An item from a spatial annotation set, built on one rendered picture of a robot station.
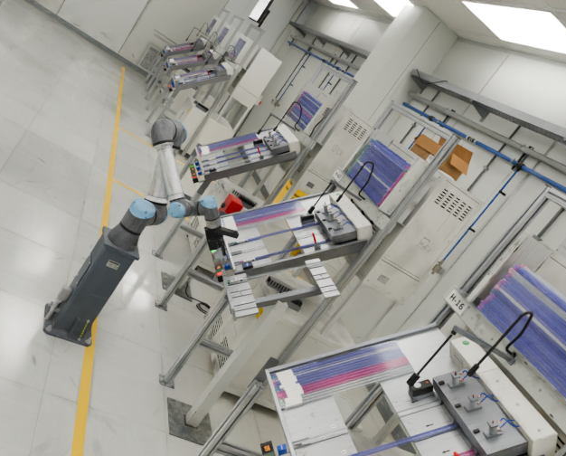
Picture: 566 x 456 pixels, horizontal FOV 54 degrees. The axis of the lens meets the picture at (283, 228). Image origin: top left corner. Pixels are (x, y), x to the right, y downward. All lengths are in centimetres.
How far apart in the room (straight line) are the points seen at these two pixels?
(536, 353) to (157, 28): 1007
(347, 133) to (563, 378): 282
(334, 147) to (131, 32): 752
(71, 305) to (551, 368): 211
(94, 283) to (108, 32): 877
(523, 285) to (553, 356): 29
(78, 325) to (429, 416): 178
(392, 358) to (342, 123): 242
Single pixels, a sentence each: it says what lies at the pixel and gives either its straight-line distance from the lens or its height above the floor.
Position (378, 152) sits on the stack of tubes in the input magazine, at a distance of 318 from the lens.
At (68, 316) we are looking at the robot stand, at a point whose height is 11.
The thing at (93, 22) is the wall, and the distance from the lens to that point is 1129.
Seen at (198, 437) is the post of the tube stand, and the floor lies 1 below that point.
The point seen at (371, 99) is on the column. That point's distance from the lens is 616.
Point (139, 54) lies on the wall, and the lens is 1133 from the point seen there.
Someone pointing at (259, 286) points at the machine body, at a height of 60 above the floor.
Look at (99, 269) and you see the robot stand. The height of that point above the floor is 41.
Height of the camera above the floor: 168
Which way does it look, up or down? 13 degrees down
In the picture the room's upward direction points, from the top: 36 degrees clockwise
